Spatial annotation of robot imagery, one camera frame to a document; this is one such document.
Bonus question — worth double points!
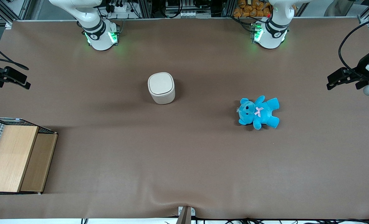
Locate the cream lidded trash can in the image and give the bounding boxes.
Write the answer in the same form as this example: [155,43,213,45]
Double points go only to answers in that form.
[148,72,176,105]

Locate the black left wrist camera cable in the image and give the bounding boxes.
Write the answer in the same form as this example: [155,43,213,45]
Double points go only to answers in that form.
[338,16,369,75]

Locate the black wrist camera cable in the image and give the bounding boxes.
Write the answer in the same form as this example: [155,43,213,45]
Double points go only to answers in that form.
[0,37,30,71]
[338,16,369,75]

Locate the blue teddy bear plush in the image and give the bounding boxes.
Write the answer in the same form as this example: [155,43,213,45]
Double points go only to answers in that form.
[237,96,280,130]

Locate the orange plush toy pile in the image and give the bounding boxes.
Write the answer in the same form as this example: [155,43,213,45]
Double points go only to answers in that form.
[233,0,271,18]

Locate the narrow wooden shelf board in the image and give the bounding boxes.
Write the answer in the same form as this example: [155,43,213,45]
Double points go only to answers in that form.
[20,133,58,192]

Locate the white empty power strip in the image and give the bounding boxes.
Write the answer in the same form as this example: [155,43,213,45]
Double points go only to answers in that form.
[177,11,211,18]

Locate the wide wooden shelf board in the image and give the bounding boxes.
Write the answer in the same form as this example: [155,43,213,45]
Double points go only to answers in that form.
[0,125,39,193]

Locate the white power strip with plugs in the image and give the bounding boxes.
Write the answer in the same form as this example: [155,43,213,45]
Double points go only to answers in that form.
[107,2,132,14]

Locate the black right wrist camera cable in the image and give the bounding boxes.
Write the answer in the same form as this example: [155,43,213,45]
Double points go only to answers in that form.
[0,37,30,71]

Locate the brown table cover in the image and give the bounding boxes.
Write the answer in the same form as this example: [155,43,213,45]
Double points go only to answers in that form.
[0,17,369,220]

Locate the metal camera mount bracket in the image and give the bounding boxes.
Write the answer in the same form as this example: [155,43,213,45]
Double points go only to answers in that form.
[176,206,196,224]

